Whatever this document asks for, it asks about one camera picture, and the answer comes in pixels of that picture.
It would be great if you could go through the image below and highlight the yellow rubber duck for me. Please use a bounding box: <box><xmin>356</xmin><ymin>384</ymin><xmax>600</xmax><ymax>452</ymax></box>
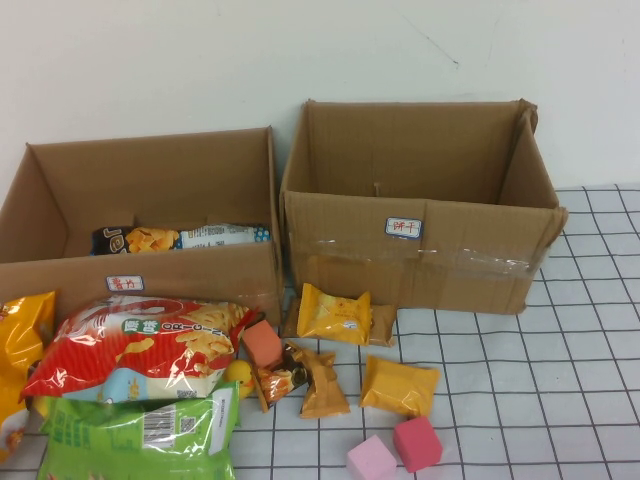
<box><xmin>221</xmin><ymin>359</ymin><xmax>255</xmax><ymax>400</ymax></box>

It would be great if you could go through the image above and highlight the blue shrimp chips bag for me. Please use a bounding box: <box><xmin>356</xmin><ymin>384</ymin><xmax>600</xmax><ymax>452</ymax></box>
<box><xmin>90</xmin><ymin>223</ymin><xmax>273</xmax><ymax>256</ymax></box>

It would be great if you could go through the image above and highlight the taped cardboard box with label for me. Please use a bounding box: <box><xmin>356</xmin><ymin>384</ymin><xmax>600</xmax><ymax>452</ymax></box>
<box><xmin>278</xmin><ymin>98</ymin><xmax>570</xmax><ymax>316</ymax></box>

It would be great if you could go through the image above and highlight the orange red snack packet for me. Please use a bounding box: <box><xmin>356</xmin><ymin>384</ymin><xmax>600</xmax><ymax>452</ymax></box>
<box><xmin>241</xmin><ymin>319</ymin><xmax>285</xmax><ymax>371</ymax></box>

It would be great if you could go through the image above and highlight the brown snack packet with ring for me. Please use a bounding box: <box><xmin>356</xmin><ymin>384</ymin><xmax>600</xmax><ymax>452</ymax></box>
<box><xmin>282</xmin><ymin>297</ymin><xmax>399</xmax><ymax>349</ymax></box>

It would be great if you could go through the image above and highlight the yellow cake snack packet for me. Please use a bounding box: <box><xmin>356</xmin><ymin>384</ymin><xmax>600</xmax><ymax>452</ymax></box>
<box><xmin>297</xmin><ymin>282</ymin><xmax>374</xmax><ymax>346</ymax></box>

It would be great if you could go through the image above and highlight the white grid tablecloth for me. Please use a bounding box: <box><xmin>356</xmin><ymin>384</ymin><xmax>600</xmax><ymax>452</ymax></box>
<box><xmin>0</xmin><ymin>182</ymin><xmax>640</xmax><ymax>480</ymax></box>

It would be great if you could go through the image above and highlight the plain yellow snack packet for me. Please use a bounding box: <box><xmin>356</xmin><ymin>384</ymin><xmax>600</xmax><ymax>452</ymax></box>
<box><xmin>359</xmin><ymin>354</ymin><xmax>441</xmax><ymax>419</ymax></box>

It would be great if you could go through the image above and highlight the blue-bordered label on plain box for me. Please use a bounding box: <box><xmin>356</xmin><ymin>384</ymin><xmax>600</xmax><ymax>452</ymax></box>
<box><xmin>104</xmin><ymin>273</ymin><xmax>145</xmax><ymax>292</ymax></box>

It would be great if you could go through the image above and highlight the red original chips bag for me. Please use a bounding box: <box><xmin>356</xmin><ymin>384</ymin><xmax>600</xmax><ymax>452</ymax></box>
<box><xmin>20</xmin><ymin>294</ymin><xmax>259</xmax><ymax>404</ymax></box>

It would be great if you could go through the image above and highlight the dark packet with orange picture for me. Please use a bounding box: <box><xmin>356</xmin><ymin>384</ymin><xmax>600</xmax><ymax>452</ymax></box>
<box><xmin>252</xmin><ymin>342</ymin><xmax>314</xmax><ymax>414</ymax></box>

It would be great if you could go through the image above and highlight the dark pink foam cube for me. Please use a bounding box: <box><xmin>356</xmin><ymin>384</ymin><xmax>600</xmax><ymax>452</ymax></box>
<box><xmin>392</xmin><ymin>415</ymin><xmax>445</xmax><ymax>474</ymax></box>

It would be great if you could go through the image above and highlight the blue-bordered label on taped box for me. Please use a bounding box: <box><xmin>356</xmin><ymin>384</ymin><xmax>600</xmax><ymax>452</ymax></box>
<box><xmin>384</xmin><ymin>216</ymin><xmax>424</xmax><ymax>239</ymax></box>

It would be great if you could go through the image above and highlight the light pink foam cube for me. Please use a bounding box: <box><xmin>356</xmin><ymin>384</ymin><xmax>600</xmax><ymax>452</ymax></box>
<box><xmin>345</xmin><ymin>434</ymin><xmax>399</xmax><ymax>480</ymax></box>

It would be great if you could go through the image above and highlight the orange chips bag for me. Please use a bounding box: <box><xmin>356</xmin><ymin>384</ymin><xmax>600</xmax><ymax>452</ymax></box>
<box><xmin>0</xmin><ymin>290</ymin><xmax>57</xmax><ymax>464</ymax></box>

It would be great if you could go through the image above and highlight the cardboard box with red-lettered label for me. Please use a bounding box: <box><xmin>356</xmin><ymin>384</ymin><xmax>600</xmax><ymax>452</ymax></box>
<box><xmin>0</xmin><ymin>127</ymin><xmax>285</xmax><ymax>329</ymax></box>

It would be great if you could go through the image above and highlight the small mustard snack packet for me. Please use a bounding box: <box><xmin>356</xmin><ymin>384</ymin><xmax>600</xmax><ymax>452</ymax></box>
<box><xmin>298</xmin><ymin>347</ymin><xmax>351</xmax><ymax>420</ymax></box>

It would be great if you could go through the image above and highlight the green chips bag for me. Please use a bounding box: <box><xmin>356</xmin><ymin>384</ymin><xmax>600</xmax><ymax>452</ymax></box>
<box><xmin>35</xmin><ymin>380</ymin><xmax>241</xmax><ymax>480</ymax></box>

